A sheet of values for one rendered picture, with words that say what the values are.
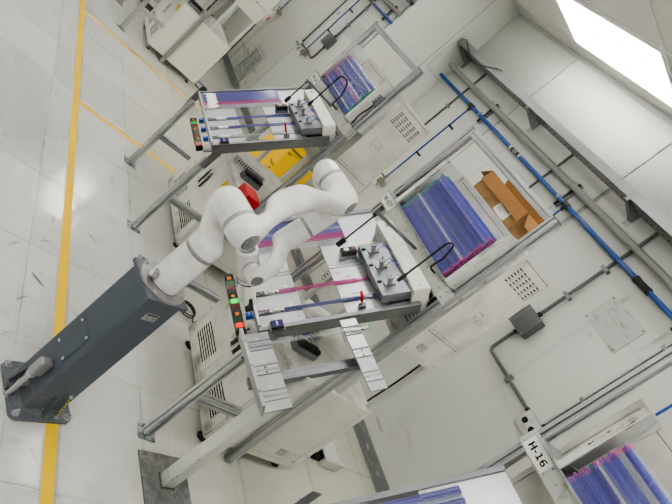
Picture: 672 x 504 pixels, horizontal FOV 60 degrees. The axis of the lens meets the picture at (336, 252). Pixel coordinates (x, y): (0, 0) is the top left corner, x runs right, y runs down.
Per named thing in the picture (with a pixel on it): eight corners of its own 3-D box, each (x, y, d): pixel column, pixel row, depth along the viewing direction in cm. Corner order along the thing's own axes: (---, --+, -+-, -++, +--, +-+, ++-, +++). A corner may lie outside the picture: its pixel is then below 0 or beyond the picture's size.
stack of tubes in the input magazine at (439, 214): (442, 275, 252) (494, 237, 245) (400, 206, 288) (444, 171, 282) (456, 288, 260) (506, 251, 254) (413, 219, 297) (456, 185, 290)
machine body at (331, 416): (193, 444, 275) (291, 371, 259) (179, 333, 324) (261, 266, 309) (283, 475, 317) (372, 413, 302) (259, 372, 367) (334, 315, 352)
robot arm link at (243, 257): (262, 279, 226) (254, 264, 232) (262, 254, 217) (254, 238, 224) (241, 284, 223) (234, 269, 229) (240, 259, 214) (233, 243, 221)
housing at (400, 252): (408, 313, 260) (414, 290, 251) (372, 243, 295) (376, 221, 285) (425, 310, 262) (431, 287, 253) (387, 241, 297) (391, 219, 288)
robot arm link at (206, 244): (195, 262, 192) (247, 217, 186) (173, 219, 199) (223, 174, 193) (217, 267, 202) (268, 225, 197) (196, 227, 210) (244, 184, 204)
